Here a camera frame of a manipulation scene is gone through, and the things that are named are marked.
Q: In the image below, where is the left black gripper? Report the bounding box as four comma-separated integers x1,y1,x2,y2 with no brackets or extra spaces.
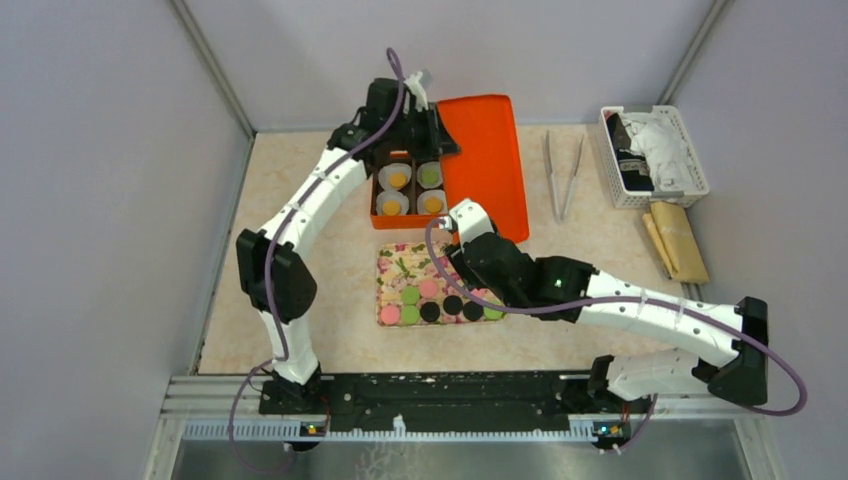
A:
385,101,459,160

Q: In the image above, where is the green cookie top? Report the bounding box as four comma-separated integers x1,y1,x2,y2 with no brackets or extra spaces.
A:
421,169,440,188

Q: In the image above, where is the green cookie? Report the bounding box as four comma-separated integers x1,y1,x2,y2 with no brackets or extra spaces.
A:
400,286,421,306
400,305,421,326
421,169,440,188
483,307,505,321

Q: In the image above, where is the orange cookie one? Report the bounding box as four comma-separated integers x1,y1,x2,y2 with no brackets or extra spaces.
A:
388,171,408,189

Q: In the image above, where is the orange cookie box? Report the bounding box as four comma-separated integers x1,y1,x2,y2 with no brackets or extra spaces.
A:
369,151,460,230

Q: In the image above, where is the orange cookie two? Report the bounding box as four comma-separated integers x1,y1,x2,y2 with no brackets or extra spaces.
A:
422,196,444,214

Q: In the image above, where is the orange box lid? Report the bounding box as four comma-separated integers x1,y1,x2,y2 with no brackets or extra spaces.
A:
438,94,530,243

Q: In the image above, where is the orange cookie five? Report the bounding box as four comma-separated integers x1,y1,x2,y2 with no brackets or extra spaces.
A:
381,199,403,216

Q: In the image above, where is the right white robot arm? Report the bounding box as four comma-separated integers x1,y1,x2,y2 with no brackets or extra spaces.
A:
441,199,768,412

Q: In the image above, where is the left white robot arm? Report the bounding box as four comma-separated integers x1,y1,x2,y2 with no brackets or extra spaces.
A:
235,70,460,414

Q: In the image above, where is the white paper cup two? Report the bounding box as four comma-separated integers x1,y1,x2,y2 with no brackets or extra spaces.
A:
416,161,443,189

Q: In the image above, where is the white paper cup one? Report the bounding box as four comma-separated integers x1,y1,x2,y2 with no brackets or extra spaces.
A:
377,162,412,191

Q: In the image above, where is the black cookie right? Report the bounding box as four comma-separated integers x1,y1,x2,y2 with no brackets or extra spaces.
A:
462,302,484,322

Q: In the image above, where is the black cookie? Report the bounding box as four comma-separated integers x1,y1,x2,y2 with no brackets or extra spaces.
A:
419,301,442,324
442,295,464,316
462,302,484,322

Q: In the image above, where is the green cookie bottom right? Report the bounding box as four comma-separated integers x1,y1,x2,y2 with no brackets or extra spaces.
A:
483,307,505,321

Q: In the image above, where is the black cookie middle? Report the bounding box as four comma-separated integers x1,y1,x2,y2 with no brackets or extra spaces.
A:
442,295,464,316

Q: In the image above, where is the pink cookie middle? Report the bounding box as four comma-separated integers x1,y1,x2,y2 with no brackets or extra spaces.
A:
418,279,440,299

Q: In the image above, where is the white paper cup five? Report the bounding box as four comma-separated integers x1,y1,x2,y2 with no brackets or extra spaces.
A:
417,189,448,215

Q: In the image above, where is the white paper cup four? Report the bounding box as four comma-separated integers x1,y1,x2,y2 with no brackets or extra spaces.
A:
375,190,409,216

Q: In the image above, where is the black cookie left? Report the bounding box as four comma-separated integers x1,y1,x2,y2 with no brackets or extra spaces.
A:
419,301,442,324

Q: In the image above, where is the floral tray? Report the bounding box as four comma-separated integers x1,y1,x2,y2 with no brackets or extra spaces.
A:
375,242,507,328

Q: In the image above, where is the green cookie middle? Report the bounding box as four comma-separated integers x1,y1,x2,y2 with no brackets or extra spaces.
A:
400,286,421,306

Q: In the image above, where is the green cookie bottom left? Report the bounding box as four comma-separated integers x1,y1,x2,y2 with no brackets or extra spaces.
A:
400,305,421,326

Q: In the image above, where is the pink cookie bottom left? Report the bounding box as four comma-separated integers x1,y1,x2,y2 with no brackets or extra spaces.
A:
378,305,401,326

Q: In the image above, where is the white plastic basket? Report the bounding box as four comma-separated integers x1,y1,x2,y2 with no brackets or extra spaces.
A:
596,106,709,208

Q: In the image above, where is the black item in basket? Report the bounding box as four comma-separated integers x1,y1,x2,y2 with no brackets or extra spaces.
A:
605,113,654,192

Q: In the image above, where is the tan paper bag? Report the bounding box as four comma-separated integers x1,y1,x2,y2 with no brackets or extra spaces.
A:
642,202,710,285

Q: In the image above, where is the white cloth in basket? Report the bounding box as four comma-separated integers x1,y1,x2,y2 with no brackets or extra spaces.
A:
621,112,695,191

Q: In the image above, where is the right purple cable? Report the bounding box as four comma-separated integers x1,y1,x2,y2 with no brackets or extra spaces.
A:
423,217,810,455

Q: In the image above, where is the purple cable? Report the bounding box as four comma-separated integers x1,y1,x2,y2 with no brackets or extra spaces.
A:
423,217,810,455
227,46,405,475

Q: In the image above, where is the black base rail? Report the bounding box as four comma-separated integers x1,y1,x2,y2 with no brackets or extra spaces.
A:
258,370,651,434

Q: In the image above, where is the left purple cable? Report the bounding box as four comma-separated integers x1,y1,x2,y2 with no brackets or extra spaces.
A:
227,46,405,475

